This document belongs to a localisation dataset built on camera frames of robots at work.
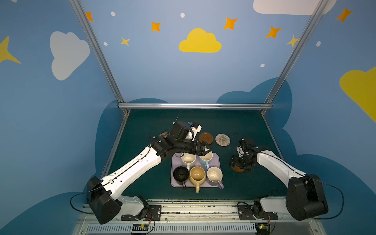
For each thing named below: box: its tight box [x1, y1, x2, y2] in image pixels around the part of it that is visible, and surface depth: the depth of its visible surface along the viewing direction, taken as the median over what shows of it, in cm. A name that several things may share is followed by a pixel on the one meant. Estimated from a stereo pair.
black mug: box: [172, 166, 190, 190], surface depth 82 cm
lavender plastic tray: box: [170, 152, 223, 189], surface depth 84 cm
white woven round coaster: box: [214, 133, 231, 147], surface depth 106 cm
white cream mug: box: [181, 152, 197, 172], surface depth 86 cm
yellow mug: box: [188, 165, 207, 194], surface depth 81 cm
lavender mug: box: [206, 166, 224, 190], surface depth 83 cm
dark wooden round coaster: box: [198, 132, 214, 145], surface depth 106 cm
